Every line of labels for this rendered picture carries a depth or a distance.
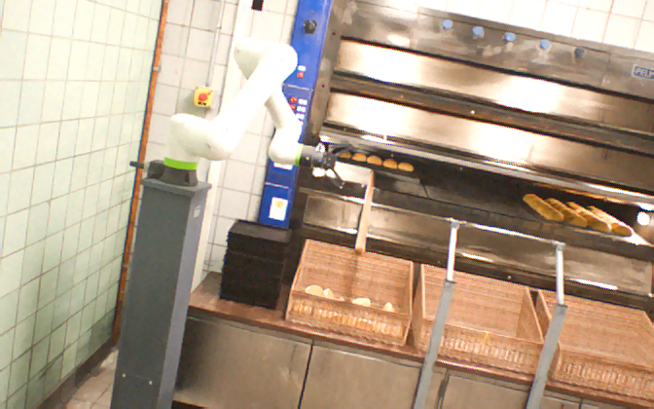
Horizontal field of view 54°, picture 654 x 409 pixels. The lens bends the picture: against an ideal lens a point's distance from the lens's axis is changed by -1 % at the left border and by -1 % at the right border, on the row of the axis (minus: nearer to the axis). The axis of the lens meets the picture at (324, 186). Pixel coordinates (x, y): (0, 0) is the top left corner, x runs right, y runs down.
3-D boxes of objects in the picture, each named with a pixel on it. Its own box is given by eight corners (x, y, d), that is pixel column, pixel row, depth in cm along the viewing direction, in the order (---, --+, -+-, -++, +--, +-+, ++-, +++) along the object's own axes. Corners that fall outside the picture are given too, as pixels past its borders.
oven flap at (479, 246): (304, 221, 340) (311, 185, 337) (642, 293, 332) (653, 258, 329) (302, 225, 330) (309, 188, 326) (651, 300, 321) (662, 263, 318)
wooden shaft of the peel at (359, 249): (363, 256, 199) (365, 247, 198) (353, 254, 199) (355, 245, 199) (375, 176, 367) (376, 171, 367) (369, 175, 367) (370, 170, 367)
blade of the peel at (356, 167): (418, 184, 374) (419, 179, 374) (326, 165, 378) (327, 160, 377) (416, 175, 410) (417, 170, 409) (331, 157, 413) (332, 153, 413)
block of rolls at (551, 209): (520, 200, 398) (523, 191, 397) (597, 215, 396) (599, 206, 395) (545, 220, 338) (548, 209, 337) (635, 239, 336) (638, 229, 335)
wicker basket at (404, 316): (296, 287, 339) (306, 238, 334) (402, 311, 336) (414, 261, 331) (282, 321, 291) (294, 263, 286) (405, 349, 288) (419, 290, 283)
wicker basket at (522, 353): (408, 313, 335) (419, 262, 331) (515, 335, 333) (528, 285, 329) (414, 351, 288) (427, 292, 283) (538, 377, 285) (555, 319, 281)
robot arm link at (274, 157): (265, 167, 276) (265, 150, 267) (272, 144, 283) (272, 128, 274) (297, 173, 275) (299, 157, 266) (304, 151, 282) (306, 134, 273)
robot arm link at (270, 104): (244, 88, 258) (270, 85, 254) (252, 68, 265) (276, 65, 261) (278, 147, 284) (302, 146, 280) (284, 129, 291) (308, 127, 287)
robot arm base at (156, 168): (122, 172, 234) (124, 157, 233) (139, 167, 248) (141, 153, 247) (190, 189, 231) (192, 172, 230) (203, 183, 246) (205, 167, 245)
